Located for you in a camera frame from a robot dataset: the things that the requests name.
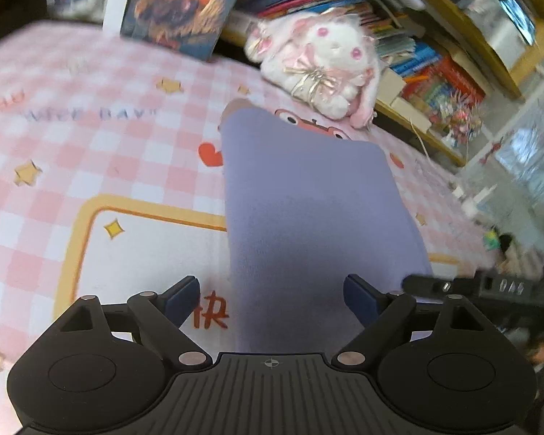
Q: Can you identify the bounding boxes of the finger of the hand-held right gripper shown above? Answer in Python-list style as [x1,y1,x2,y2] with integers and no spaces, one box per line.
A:
[402,273,479,299]

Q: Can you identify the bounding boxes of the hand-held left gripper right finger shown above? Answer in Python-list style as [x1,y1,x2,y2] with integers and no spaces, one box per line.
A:
[337,274,495,367]

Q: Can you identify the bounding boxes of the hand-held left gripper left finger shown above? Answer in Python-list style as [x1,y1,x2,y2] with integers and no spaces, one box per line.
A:
[54,275,212,368]

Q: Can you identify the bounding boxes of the lavender knit sock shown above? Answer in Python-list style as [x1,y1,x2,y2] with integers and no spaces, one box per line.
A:
[219,104,434,355]

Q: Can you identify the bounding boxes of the clear plastic box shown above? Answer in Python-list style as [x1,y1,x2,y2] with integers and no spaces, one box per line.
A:
[462,95,544,237]

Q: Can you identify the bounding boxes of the pink checked printed tablecloth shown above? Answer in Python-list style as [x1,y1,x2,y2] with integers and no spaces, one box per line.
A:
[0,20,504,435]

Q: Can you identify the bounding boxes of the row of colourful books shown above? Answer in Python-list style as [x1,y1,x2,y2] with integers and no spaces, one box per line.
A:
[228,0,486,146]

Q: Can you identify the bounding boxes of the wooden bookshelf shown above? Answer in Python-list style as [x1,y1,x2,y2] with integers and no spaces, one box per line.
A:
[217,0,544,169]

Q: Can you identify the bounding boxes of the white plush bunny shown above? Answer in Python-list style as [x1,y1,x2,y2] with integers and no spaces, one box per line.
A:
[244,11,384,129]

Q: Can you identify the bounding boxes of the dragon cover book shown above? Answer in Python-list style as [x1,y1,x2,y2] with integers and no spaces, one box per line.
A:
[120,0,257,62]

